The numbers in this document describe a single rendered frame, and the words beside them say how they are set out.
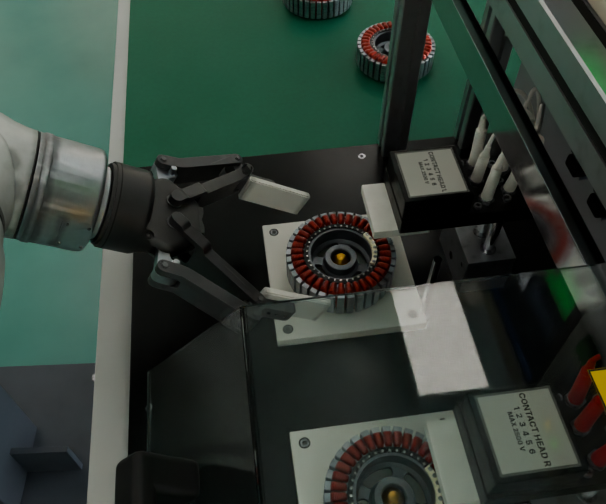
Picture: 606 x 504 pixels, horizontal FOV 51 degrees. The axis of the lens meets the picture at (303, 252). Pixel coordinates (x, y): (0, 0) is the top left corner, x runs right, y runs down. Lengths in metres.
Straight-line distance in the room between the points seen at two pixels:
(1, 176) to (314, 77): 0.56
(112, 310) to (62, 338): 0.92
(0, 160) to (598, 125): 0.39
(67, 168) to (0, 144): 0.05
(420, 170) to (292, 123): 0.33
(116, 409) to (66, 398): 0.88
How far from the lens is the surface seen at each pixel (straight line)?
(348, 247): 0.66
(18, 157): 0.52
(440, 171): 0.59
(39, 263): 1.79
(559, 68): 0.42
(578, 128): 0.40
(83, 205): 0.52
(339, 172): 0.79
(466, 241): 0.67
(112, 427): 0.65
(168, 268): 0.53
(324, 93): 0.93
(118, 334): 0.70
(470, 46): 0.53
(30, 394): 1.57
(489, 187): 0.59
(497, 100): 0.49
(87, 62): 2.37
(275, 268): 0.68
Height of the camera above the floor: 1.33
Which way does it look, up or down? 53 degrees down
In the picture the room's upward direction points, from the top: straight up
